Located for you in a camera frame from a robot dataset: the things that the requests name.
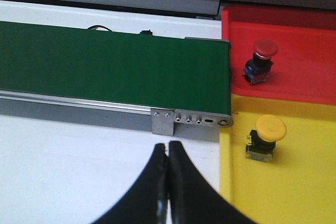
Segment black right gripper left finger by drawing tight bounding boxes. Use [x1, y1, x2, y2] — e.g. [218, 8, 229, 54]
[94, 143, 168, 223]

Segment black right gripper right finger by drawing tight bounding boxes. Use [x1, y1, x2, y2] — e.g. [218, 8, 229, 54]
[168, 141, 254, 223]

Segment yellow mushroom push button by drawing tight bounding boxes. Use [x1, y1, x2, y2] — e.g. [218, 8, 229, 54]
[245, 114, 287, 163]

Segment red mushroom push button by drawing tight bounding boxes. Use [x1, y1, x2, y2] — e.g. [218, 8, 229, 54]
[242, 39, 278, 85]

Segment steel conveyor support leg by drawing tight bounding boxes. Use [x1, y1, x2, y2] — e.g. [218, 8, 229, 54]
[151, 108, 174, 136]

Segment yellow plastic tray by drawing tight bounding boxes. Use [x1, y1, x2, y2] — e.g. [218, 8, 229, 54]
[219, 95, 335, 223]

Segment green conveyor belt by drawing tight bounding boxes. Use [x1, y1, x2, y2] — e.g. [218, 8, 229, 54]
[1, 22, 231, 115]

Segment red plastic tray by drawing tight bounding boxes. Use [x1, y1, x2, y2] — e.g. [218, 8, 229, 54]
[222, 4, 335, 105]

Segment aluminium conveyor frame rail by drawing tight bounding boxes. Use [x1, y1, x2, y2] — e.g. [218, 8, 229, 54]
[1, 90, 234, 127]

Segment red black wires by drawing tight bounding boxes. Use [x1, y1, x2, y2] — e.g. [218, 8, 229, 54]
[87, 25, 112, 33]

